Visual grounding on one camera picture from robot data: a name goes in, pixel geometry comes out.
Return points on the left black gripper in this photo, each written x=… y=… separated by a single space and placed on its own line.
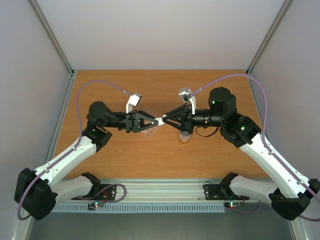
x=135 y=121

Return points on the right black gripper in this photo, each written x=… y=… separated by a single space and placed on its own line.
x=184 y=113

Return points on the orange pill bottle grey cap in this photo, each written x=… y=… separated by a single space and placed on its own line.
x=184 y=136

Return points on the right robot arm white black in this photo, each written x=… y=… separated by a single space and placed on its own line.
x=242 y=132

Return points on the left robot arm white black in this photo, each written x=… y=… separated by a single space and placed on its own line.
x=91 y=139

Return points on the left small circuit board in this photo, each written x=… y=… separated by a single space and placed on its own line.
x=96 y=205

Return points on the small circuit board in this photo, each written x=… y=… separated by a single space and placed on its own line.
x=233 y=204
x=96 y=205

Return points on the right small circuit board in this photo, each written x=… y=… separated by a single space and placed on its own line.
x=233 y=204

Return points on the aluminium front frame rail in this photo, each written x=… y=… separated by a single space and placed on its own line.
x=160 y=188

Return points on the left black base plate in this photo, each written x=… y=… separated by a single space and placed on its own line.
x=107 y=192

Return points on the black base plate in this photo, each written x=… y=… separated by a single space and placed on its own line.
x=107 y=192
x=214 y=192

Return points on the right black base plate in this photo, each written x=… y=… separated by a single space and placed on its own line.
x=214 y=192

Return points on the grey slotted cable duct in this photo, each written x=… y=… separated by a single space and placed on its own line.
x=135 y=208

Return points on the right aluminium corner post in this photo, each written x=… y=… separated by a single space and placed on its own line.
x=269 y=34

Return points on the aluminium corner post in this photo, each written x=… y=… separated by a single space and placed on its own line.
x=47 y=28
x=269 y=34

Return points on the left aluminium corner post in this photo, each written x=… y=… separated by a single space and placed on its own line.
x=47 y=28

